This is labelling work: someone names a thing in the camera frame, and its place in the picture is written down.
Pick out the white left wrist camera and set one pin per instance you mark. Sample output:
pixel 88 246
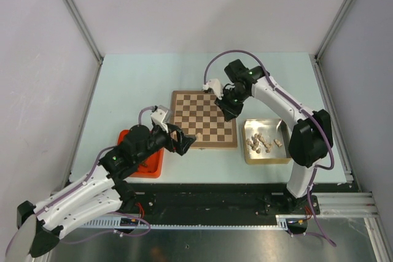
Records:
pixel 160 116

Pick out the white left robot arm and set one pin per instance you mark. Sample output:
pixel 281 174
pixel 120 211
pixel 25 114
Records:
pixel 41 226

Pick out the aluminium frame post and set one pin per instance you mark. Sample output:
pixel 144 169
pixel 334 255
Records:
pixel 84 30
pixel 337 22

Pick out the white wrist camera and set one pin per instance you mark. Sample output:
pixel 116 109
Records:
pixel 215 86
pixel 160 116

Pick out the pile of light chess pieces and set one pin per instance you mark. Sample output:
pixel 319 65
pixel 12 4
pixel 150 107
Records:
pixel 258 143

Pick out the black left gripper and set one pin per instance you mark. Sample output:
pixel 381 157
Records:
pixel 183 142

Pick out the orange plastic tray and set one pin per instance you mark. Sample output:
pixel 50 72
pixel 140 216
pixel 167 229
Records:
pixel 153 167

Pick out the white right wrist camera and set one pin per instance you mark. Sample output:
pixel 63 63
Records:
pixel 215 86

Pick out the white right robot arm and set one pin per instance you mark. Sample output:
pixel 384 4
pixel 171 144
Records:
pixel 311 131

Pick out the gold metal tin tray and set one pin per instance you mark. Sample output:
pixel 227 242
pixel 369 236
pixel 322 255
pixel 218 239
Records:
pixel 270 129

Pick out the grey slotted cable duct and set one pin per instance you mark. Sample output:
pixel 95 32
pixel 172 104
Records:
pixel 113 222

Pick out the left aluminium frame post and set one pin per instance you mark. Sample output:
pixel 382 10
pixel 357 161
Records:
pixel 84 30

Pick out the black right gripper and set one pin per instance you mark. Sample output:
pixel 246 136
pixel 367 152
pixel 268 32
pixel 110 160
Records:
pixel 228 112

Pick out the right aluminium frame post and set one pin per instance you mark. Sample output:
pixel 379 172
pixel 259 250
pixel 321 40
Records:
pixel 337 22

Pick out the wooden chess board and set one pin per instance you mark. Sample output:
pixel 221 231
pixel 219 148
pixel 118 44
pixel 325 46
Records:
pixel 195 112

